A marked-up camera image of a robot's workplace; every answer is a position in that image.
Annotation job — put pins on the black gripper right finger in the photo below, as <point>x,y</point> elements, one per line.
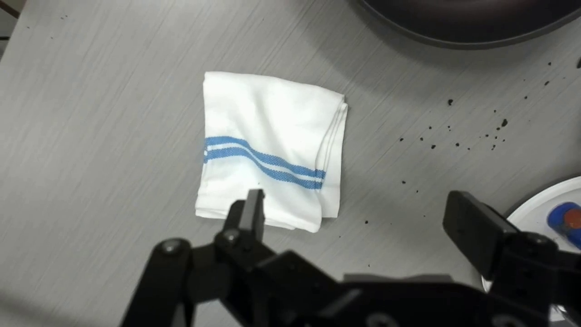
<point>478,230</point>

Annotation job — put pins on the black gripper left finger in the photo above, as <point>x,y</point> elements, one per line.
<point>253,212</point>

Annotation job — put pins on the black frying pan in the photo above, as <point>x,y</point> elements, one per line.
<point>473,19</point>

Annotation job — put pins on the white round tray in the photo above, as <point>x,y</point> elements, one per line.
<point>536,212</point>

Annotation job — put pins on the white towel with blue stripes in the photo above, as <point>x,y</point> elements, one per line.
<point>266,121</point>

